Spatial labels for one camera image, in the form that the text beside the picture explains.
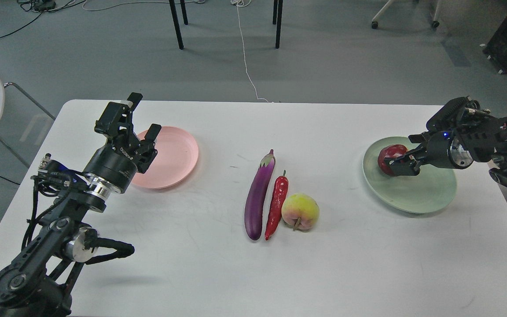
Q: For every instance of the dark red pomegranate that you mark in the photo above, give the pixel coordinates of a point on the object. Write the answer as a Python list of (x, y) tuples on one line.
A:
[(392, 151)]

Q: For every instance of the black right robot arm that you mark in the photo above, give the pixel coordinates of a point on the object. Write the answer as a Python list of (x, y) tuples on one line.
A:
[(458, 135)]

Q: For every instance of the purple eggplant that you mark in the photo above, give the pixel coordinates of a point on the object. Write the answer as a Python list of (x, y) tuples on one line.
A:
[(256, 196)]

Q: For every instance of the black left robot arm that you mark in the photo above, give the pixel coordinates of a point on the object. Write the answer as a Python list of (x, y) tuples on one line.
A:
[(57, 243)]

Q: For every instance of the green plate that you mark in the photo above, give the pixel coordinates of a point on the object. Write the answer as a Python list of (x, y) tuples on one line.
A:
[(430, 191)]

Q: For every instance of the pink plate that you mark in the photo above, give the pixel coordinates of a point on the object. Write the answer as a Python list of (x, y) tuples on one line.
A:
[(177, 156)]

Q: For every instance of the yellow pink peach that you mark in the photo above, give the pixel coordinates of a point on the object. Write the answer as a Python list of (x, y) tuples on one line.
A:
[(300, 211)]

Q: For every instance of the black table leg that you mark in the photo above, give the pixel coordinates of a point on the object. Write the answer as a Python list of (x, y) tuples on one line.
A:
[(278, 24), (184, 11), (176, 24), (275, 8)]

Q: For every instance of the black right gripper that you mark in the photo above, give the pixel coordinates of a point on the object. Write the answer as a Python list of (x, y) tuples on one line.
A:
[(442, 150)]

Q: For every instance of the red chili pepper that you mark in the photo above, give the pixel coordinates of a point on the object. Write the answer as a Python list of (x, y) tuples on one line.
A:
[(279, 194)]

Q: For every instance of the white office chair base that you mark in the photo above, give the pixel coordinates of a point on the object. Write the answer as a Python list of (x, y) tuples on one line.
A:
[(396, 13)]

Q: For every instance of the black table leg rear left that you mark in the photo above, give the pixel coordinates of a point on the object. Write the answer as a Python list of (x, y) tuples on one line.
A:
[(184, 11)]

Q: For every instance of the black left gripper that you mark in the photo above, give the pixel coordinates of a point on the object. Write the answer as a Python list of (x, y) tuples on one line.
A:
[(118, 164)]

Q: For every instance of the black table leg rear right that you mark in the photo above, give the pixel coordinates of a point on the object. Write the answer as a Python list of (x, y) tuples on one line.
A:
[(275, 8)]

